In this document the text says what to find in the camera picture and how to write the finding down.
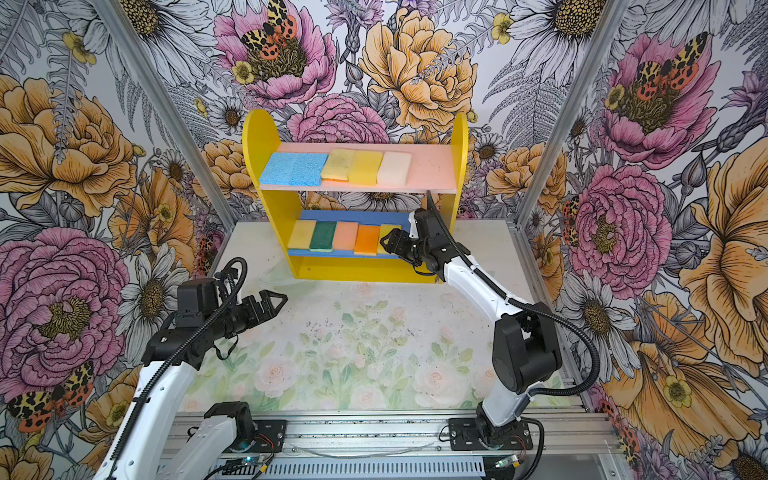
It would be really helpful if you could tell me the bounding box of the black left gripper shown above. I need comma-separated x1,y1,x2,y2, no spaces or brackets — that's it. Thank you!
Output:
207,290,288,340

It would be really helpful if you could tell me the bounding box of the bright yellow sponge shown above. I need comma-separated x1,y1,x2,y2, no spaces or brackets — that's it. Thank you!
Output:
377,224,400,255

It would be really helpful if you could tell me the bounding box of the orange sponge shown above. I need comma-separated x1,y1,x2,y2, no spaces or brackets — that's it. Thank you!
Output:
353,224,380,257

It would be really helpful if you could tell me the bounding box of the peach pink sponge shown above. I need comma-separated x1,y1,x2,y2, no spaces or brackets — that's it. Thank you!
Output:
332,221,359,252

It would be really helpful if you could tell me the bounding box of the pale pink sponge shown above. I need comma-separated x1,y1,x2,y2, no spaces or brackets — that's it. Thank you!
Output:
377,151,412,187

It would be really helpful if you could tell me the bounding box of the dark green scouring pad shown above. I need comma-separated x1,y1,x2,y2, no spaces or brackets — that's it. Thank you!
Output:
309,221,337,252

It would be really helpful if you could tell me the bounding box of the yellow sponge with green back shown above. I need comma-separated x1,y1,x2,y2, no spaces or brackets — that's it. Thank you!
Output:
287,219,316,250

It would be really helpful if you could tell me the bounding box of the dull yellow sponge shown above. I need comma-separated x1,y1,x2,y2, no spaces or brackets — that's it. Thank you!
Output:
321,148,356,182

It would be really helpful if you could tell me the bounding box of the blue cellulose sponge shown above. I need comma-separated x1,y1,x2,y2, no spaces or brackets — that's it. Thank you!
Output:
289,153,328,187
259,152,299,185

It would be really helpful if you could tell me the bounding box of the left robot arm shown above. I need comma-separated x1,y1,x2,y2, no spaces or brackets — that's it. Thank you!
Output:
95,290,288,479

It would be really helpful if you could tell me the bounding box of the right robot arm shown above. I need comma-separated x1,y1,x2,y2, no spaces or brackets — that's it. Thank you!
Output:
380,209,562,448

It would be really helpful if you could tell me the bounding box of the yellow shelf with coloured boards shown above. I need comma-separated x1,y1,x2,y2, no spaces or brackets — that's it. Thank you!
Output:
242,110,469,284

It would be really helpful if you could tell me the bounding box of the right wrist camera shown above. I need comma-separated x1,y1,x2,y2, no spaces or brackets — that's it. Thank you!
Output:
408,211,419,240

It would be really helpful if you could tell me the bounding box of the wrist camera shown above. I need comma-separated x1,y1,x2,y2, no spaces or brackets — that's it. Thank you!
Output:
175,278,219,329
408,211,419,240

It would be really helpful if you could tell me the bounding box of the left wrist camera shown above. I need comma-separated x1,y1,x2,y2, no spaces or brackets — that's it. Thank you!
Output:
175,278,219,329

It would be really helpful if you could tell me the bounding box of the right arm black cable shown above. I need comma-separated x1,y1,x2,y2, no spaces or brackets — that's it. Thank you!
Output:
425,191,601,480

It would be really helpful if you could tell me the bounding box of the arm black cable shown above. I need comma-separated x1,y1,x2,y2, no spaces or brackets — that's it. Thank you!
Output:
107,256,249,475
425,191,601,480

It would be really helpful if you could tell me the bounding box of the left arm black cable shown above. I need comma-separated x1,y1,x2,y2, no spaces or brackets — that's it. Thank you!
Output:
107,256,249,475

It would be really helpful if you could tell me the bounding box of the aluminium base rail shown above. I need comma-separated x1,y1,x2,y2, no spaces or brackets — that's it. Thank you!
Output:
107,410,625,480

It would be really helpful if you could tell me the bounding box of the aluminium frame post left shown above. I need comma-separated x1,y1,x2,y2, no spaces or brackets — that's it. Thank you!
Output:
94,1,238,231

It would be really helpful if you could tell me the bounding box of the aluminium frame post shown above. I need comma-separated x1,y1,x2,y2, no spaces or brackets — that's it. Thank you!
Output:
514,0,629,230
94,1,238,231

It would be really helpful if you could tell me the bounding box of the aluminium frame post right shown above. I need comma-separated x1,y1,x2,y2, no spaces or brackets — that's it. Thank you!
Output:
514,0,629,230

